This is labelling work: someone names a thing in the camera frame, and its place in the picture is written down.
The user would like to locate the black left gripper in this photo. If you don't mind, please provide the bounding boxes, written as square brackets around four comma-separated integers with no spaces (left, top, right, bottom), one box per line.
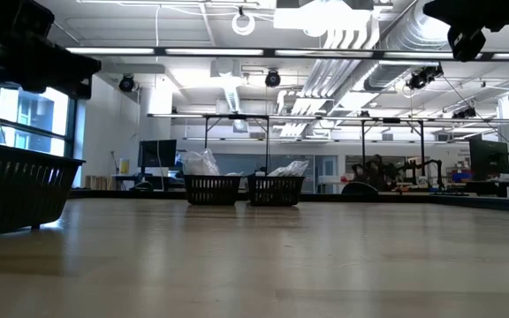
[0,0,103,101]

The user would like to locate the large window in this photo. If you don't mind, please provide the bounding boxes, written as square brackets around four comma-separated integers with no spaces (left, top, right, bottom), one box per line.
[0,83,77,159]

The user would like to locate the wooden boxes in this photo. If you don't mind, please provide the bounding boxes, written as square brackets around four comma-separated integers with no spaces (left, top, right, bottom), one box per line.
[84,175,115,191]

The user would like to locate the black computer monitor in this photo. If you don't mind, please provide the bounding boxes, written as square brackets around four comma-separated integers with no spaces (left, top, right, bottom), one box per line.
[468,138,509,176]
[137,139,179,178]

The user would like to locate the black plastic slotted basket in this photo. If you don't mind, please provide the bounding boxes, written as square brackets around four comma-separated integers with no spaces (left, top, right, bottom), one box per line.
[246,174,308,208]
[0,140,86,239]
[183,174,242,207]

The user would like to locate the overhead LED light bar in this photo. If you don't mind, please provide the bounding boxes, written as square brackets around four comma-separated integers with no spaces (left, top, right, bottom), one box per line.
[66,45,509,62]

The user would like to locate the black background robot arms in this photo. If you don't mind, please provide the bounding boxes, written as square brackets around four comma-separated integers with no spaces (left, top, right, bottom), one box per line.
[352,154,445,192]

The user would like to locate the silver ventilation duct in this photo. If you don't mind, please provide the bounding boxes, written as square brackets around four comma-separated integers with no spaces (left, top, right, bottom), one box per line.
[362,0,454,92]

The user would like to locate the black ceiling camera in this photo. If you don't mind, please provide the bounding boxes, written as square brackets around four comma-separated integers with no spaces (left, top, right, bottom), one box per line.
[452,107,478,120]
[264,69,282,88]
[406,64,444,92]
[118,73,137,94]

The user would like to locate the black metal stand frame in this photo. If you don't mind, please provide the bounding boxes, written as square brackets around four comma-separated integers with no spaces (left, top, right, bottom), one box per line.
[201,113,272,174]
[359,117,427,178]

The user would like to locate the white coiled cable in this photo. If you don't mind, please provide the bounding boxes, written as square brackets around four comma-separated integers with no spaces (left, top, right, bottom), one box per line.
[231,11,257,37]

